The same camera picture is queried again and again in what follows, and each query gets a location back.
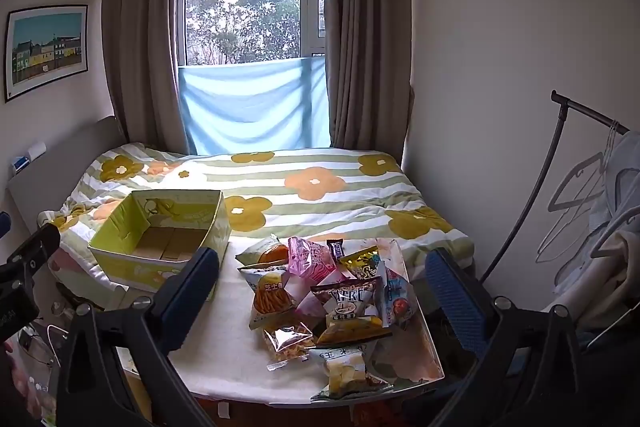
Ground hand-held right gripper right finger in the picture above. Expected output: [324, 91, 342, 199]
[425, 248, 586, 427]

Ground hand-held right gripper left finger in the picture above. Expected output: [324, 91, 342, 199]
[55, 247, 221, 427]

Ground green cardboard box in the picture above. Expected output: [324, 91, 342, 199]
[87, 189, 232, 303]

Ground blue shrimp snack packet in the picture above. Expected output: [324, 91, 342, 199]
[375, 261, 419, 331]

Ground white cheese stick snack packet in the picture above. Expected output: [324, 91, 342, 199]
[237, 264, 302, 332]

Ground brown snack packet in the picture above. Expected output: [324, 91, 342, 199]
[310, 277, 394, 346]

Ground white green snack packet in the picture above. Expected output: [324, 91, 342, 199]
[307, 341, 396, 404]

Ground beige headboard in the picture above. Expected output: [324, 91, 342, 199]
[6, 115, 132, 253]

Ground orange green snack packet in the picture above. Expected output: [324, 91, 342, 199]
[235, 234, 292, 269]

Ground yellow black snack packet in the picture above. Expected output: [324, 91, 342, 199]
[339, 246, 384, 281]

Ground clear orange snack packet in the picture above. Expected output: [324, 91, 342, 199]
[262, 322, 317, 372]

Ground white pink snack packet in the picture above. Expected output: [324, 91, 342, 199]
[286, 274, 342, 324]

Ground floral striped blanket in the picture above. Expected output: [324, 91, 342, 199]
[37, 142, 475, 308]

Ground black clothes rack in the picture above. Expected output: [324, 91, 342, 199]
[479, 89, 632, 284]

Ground hanging light clothes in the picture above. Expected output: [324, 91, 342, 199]
[545, 129, 640, 350]

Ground light blue cloth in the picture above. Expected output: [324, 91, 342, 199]
[177, 56, 332, 156]

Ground brown curtain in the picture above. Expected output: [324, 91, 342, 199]
[321, 0, 417, 155]
[101, 0, 198, 155]

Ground white cables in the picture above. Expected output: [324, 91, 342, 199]
[17, 307, 76, 373]

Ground framed wall picture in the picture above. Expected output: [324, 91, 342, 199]
[4, 4, 90, 104]

